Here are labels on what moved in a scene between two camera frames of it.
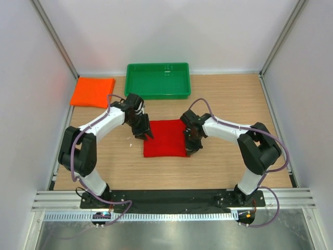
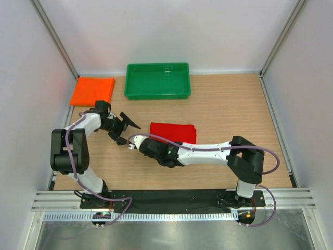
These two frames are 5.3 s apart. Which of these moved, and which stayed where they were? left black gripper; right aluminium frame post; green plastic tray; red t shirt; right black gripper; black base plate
Moved: right black gripper; left black gripper
Stayed: right aluminium frame post; green plastic tray; red t shirt; black base plate
